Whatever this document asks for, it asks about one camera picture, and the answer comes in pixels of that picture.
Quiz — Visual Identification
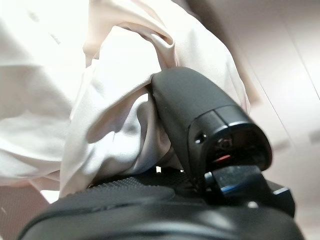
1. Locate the white garment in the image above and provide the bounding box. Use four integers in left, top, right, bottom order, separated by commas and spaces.
0, 0, 101, 187

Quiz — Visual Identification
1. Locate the beige garment with lettered strip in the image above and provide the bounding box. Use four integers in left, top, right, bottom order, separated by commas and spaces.
58, 0, 251, 198

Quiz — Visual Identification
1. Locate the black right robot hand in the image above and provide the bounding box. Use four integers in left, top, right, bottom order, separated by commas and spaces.
18, 66, 307, 240

